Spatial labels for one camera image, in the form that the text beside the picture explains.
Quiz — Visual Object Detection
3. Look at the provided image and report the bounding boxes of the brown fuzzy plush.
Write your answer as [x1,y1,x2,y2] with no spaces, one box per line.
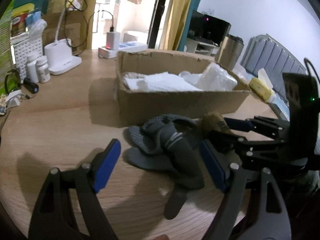
[202,111,234,135]

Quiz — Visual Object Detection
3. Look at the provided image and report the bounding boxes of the clear bubble wrap bundle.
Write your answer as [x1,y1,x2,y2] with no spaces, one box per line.
[196,62,238,92]

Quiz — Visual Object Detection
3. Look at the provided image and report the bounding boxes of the grey dotted socks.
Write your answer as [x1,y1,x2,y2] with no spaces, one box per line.
[125,114,204,220]

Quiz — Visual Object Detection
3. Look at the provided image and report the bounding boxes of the yellow tissue pack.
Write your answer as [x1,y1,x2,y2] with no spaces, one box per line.
[249,77,275,103]

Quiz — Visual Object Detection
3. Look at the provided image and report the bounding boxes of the clear plastic bag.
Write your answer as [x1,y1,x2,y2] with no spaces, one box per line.
[232,63,253,84]

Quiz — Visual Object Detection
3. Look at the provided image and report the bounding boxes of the white cloth in box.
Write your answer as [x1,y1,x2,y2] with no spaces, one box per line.
[179,71,202,86]

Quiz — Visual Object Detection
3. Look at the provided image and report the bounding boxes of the grey padded headboard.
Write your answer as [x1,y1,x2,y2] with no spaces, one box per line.
[241,34,306,100]

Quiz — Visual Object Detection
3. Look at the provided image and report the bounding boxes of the steel travel tumbler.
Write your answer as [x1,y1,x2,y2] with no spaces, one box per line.
[215,34,244,70]

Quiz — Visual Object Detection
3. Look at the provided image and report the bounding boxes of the white tv stand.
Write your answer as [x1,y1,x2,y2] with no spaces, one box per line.
[185,38,220,56]

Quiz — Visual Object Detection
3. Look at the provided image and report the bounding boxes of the brown cardboard box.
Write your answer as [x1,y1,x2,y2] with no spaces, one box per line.
[116,49,251,126]

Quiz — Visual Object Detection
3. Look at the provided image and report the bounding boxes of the black monitor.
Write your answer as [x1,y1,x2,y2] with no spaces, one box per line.
[187,10,231,46]

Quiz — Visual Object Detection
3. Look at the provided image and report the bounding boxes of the white usb adapter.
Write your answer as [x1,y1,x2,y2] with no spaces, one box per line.
[5,89,30,108]

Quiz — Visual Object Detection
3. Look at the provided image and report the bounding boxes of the yellow curtain right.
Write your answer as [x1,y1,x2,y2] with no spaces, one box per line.
[159,0,191,50]

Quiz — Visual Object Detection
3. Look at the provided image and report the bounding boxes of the white power strip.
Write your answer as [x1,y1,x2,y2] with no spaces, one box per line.
[98,41,148,59]

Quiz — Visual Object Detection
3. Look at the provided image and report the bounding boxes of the black cylinder flashlight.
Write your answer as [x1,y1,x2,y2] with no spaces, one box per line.
[23,77,39,94]

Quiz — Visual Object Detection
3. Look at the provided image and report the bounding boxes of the white pill bottle small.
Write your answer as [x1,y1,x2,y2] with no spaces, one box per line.
[36,55,50,83]

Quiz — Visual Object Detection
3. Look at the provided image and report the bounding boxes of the white desk lamp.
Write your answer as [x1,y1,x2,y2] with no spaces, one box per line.
[44,0,82,76]

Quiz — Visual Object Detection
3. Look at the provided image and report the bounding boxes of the green snack bag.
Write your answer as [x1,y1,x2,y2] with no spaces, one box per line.
[0,0,14,94]

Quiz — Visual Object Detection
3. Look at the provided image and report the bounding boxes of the white perforated basket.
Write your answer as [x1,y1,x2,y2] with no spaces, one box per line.
[13,35,43,81]

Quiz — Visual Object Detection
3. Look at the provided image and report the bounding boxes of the yellow red packet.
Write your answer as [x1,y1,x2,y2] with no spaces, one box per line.
[11,3,35,37]

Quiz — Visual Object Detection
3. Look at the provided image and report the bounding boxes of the white charger with black cable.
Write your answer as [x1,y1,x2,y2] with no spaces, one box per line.
[63,0,121,55]

